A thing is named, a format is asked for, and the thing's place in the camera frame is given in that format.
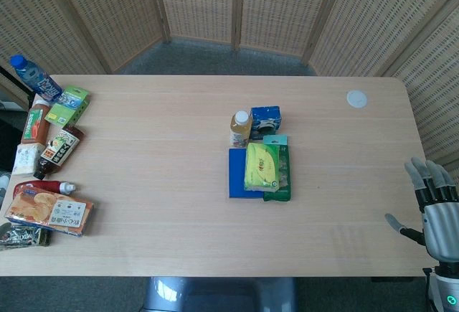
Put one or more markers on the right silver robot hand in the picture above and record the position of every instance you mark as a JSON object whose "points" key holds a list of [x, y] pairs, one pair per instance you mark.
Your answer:
{"points": [[438, 222]]}

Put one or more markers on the yellow-green snack packet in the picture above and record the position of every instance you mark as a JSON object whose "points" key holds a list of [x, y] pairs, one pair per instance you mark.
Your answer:
{"points": [[260, 165]]}

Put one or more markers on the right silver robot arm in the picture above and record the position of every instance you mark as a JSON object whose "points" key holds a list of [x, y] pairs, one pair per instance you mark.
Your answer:
{"points": [[444, 289]]}

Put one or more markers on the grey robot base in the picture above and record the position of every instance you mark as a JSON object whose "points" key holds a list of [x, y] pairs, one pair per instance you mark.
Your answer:
{"points": [[219, 295]]}

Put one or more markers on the white small packet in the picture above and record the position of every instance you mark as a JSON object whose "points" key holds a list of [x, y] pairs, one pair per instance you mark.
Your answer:
{"points": [[27, 159]]}

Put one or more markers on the white round table grommet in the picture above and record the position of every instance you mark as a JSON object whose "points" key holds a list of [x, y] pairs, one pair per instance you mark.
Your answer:
{"points": [[356, 98]]}

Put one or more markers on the green snack bag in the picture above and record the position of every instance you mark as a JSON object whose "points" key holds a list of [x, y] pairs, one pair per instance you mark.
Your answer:
{"points": [[282, 172]]}

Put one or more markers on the blue cookie box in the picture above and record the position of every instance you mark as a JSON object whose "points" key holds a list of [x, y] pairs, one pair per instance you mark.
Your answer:
{"points": [[265, 120]]}

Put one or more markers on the blue flat box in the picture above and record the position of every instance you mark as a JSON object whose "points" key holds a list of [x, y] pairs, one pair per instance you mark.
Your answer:
{"points": [[237, 174]]}

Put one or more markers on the yellow juice bottle white cap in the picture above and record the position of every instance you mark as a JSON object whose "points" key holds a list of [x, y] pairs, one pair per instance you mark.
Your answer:
{"points": [[240, 128]]}

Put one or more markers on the bamboo folding screen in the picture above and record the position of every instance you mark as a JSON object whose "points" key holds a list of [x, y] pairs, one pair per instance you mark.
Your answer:
{"points": [[229, 14]]}

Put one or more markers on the dark tea bottle yellow label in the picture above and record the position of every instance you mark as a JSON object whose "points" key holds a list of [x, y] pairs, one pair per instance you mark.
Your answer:
{"points": [[59, 151]]}

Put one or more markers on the green small carton box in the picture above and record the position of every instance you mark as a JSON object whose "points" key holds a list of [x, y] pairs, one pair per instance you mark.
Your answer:
{"points": [[69, 107]]}

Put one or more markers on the orange potato chip box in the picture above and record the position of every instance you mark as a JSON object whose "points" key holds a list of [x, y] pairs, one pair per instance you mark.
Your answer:
{"points": [[49, 211]]}

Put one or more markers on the red bottle white cap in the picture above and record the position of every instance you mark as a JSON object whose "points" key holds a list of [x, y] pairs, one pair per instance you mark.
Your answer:
{"points": [[43, 186]]}

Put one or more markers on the orange label tea bottle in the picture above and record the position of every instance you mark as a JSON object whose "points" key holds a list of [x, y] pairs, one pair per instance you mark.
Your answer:
{"points": [[35, 122]]}

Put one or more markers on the dark green snack packet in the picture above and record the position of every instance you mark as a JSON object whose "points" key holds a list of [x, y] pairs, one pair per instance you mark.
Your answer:
{"points": [[22, 236]]}

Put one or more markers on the blue water bottle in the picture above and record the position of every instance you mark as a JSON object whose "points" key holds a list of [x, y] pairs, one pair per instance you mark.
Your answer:
{"points": [[34, 77]]}

